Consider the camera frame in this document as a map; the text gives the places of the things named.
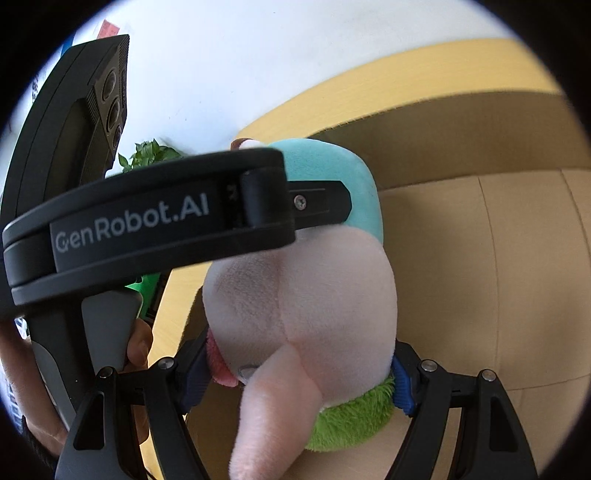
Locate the red wall sticker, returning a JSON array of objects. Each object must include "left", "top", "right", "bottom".
[{"left": 95, "top": 18, "right": 121, "bottom": 40}]

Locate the green potted plant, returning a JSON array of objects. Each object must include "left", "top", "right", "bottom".
[{"left": 117, "top": 138, "right": 183, "bottom": 174}]

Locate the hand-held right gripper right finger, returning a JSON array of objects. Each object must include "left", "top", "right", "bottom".
[{"left": 390, "top": 342, "right": 541, "bottom": 480}]

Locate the pink pig plush toy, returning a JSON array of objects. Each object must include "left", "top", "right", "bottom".
[{"left": 202, "top": 137, "right": 399, "bottom": 480}]

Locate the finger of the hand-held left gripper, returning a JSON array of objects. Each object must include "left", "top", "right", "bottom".
[{"left": 286, "top": 180, "right": 353, "bottom": 227}]

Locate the cardboard box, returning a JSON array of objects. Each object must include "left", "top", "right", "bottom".
[{"left": 187, "top": 85, "right": 588, "bottom": 480}]

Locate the green plastic panel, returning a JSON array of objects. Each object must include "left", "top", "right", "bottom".
[{"left": 127, "top": 272, "right": 162, "bottom": 320}]

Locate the person's left hand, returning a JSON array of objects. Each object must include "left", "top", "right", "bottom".
[{"left": 122, "top": 318, "right": 154, "bottom": 373}]

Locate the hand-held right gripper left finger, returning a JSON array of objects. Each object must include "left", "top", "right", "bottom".
[{"left": 51, "top": 325, "right": 213, "bottom": 480}]

